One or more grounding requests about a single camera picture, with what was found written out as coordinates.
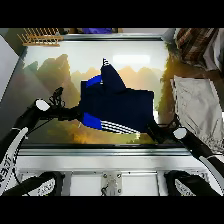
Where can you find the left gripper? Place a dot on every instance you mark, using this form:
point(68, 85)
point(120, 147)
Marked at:
point(70, 114)

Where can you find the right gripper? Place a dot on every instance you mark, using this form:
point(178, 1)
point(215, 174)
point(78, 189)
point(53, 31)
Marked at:
point(155, 130)

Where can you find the navy striped jacket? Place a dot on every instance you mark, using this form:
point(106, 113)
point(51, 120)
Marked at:
point(116, 105)

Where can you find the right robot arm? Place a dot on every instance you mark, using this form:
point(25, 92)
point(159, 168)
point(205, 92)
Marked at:
point(196, 145)

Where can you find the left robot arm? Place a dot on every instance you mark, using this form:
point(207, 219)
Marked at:
point(29, 116)

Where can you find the grey garment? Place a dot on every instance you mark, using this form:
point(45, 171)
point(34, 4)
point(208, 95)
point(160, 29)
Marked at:
point(196, 106)

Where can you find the purple garment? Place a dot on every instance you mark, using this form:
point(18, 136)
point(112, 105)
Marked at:
point(97, 30)

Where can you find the checked shirt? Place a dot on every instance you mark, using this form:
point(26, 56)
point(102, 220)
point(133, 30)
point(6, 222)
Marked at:
point(195, 43)

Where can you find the white garment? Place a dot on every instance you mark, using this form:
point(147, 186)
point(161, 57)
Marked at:
point(216, 55)

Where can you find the silver frame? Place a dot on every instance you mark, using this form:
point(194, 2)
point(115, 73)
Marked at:
point(100, 160)

